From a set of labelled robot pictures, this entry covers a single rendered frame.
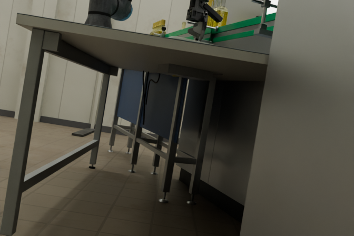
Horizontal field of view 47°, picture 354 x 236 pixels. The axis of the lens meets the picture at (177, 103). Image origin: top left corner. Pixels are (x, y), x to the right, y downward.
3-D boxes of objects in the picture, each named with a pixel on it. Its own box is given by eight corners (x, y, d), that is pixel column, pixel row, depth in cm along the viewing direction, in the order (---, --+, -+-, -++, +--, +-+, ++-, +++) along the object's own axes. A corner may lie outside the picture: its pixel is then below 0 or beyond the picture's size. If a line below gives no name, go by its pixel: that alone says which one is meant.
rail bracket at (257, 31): (287, 55, 151) (296, -6, 151) (247, 46, 145) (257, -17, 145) (279, 56, 156) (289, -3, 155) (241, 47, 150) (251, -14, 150)
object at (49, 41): (-3, 243, 134) (31, 27, 134) (89, 167, 285) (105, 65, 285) (25, 247, 135) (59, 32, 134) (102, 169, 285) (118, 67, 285)
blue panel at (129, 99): (206, 147, 224) (218, 69, 224) (175, 143, 218) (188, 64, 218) (135, 118, 374) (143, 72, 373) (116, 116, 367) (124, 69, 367)
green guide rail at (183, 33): (197, 39, 213) (200, 24, 213) (196, 39, 213) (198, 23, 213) (125, 55, 378) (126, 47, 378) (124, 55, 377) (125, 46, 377)
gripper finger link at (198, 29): (190, 39, 193) (192, 21, 195) (202, 42, 195) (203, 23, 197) (193, 37, 190) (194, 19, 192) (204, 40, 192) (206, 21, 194)
